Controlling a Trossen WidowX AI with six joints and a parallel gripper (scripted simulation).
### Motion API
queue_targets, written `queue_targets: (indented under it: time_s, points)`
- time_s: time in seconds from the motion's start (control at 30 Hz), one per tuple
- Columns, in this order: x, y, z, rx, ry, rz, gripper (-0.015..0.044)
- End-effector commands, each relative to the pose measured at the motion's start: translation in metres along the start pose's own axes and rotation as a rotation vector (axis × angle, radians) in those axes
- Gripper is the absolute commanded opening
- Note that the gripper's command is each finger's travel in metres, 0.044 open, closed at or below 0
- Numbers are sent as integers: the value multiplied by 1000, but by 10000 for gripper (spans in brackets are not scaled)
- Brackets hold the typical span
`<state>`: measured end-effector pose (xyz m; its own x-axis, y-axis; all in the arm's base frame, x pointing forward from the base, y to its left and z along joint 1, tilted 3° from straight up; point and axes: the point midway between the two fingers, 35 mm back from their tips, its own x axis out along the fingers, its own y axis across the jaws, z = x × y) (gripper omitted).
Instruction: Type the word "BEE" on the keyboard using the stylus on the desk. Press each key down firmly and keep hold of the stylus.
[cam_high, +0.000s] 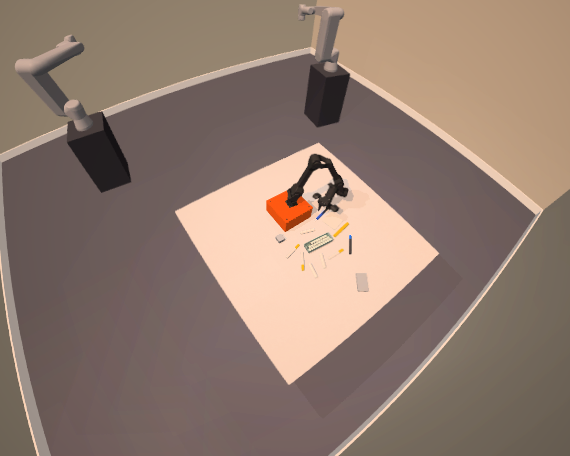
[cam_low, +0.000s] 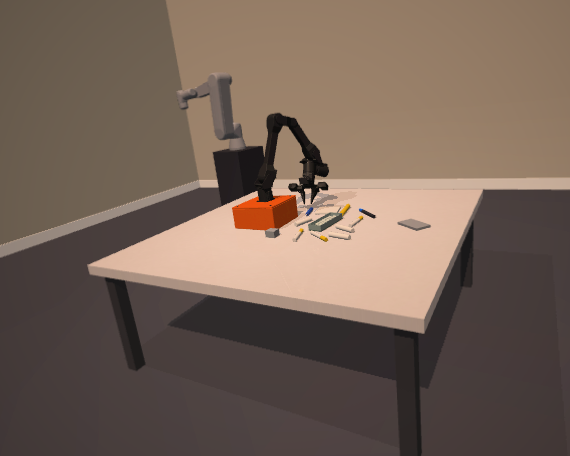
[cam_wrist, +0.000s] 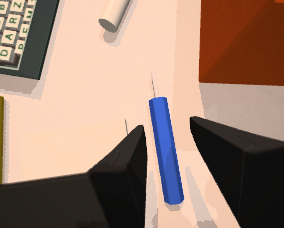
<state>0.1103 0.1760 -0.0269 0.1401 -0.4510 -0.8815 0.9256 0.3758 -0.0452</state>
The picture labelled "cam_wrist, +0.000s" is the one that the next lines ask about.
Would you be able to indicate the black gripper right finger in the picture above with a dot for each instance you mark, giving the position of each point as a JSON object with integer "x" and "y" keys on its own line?
{"x": 248, "y": 170}

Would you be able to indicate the grey keyboard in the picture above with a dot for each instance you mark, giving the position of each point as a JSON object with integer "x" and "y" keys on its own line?
{"x": 25, "y": 31}

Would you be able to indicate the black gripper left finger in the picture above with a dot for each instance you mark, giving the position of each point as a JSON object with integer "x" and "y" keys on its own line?
{"x": 111, "y": 194}

